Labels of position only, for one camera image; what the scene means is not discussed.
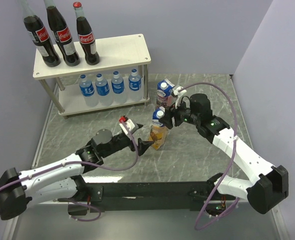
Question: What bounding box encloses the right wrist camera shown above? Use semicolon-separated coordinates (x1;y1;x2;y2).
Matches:
172;85;187;109

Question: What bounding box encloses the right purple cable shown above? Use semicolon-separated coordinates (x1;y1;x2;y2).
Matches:
179;81;240;231

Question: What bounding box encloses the purple cable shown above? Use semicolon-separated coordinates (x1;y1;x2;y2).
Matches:
0;119;140;222
179;81;240;231

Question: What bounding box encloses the cola bottle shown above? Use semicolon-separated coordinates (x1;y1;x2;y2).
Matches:
43;0;80;67
17;0;61;67
73;1;100;66

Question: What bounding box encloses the white two-tier shelf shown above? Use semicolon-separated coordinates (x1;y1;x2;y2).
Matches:
33;33;151;118

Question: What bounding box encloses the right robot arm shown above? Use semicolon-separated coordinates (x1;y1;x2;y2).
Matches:
160;91;289;214

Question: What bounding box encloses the water bottle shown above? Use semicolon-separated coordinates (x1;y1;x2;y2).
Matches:
128;68;143;102
95;73;113;107
79;74;99;108
111;71;127;104

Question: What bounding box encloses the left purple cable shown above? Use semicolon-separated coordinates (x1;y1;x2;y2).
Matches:
0;119;140;222

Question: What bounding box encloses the orange juice carton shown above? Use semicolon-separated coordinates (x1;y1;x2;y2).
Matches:
148;106;168;150

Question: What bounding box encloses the grape juice carton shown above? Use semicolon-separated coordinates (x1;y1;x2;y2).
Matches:
155;78;175;109

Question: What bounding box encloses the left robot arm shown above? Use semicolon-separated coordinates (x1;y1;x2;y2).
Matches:
0;121;154;220

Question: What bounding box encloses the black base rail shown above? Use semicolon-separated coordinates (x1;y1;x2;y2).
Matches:
68;181;214;212

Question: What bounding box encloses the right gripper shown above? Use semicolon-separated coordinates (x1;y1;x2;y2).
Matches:
158;96;200;130

